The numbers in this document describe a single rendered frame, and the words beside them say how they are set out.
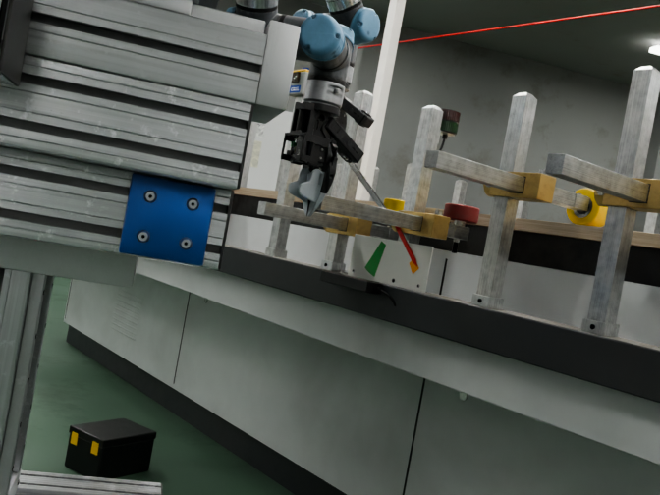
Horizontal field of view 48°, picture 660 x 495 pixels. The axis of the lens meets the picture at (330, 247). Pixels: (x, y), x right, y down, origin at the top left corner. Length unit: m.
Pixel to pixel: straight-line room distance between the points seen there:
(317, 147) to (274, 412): 1.17
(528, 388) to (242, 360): 1.31
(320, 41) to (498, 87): 8.10
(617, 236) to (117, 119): 0.88
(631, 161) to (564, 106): 8.42
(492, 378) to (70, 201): 0.94
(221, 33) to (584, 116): 9.21
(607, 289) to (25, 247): 0.92
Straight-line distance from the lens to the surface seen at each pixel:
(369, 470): 2.04
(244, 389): 2.52
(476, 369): 1.51
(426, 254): 1.59
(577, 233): 1.63
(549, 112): 9.66
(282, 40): 0.80
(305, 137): 1.38
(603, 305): 1.34
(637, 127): 1.37
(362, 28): 1.66
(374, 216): 1.52
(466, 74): 9.22
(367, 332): 1.74
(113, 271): 0.91
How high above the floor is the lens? 0.78
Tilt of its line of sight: 1 degrees down
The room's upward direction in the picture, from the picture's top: 10 degrees clockwise
